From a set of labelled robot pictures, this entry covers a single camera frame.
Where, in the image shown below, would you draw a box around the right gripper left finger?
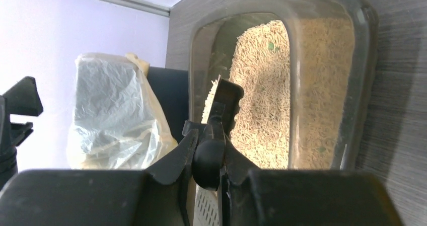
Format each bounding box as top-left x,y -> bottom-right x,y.
1,129 -> 198,225

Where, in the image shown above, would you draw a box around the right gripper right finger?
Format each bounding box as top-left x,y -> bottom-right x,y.
220,137 -> 403,225

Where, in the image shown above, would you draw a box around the beige cat litter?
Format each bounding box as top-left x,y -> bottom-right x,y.
228,18 -> 355,170

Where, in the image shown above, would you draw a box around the black litter scoop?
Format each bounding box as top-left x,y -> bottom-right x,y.
181,78 -> 245,226

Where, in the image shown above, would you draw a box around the litter clump in scoop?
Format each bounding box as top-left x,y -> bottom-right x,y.
201,75 -> 221,124

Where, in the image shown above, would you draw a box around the brown plastic litter box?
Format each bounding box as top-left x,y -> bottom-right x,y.
189,0 -> 378,170

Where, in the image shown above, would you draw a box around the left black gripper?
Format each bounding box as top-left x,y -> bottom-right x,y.
1,76 -> 44,188

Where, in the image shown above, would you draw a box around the translucent white bin liner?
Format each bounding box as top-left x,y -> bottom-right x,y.
66,53 -> 177,170

